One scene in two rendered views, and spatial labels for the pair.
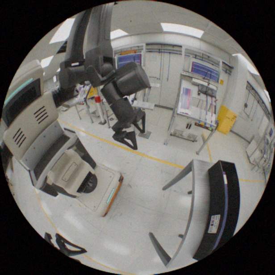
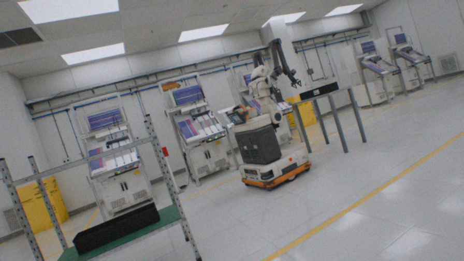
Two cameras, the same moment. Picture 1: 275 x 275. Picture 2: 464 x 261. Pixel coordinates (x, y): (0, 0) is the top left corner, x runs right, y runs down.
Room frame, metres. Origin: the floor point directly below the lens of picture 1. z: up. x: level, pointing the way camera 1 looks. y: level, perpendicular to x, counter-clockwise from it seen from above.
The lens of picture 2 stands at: (-1.66, 2.93, 0.91)
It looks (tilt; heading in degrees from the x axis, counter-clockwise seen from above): 3 degrees down; 315
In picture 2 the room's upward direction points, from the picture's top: 18 degrees counter-clockwise
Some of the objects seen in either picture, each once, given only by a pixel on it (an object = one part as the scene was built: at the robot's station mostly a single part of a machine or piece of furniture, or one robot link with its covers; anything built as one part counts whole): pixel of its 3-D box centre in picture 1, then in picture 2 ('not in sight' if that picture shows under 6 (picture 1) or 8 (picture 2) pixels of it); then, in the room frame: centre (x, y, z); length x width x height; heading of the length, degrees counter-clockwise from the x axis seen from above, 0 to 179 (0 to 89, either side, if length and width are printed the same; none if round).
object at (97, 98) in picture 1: (100, 110); (169, 170); (1.92, 1.01, 0.39); 0.24 x 0.24 x 0.78; 66
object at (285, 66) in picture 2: not in sight; (281, 56); (-0.17, 0.24, 1.40); 0.11 x 0.06 x 0.43; 161
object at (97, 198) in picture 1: (91, 185); (273, 166); (0.18, 0.61, 0.16); 0.67 x 0.64 x 0.25; 71
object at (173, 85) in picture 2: (131, 52); (174, 85); (2.24, 0.14, 1.82); 0.68 x 0.30 x 0.20; 66
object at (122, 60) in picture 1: (129, 60); (188, 95); (1.92, 0.16, 1.52); 0.51 x 0.13 x 0.27; 66
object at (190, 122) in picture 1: (193, 112); (267, 117); (1.31, -1.11, 0.65); 1.01 x 0.73 x 1.29; 156
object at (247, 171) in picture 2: not in sight; (250, 171); (0.27, 0.92, 0.23); 0.41 x 0.02 x 0.08; 161
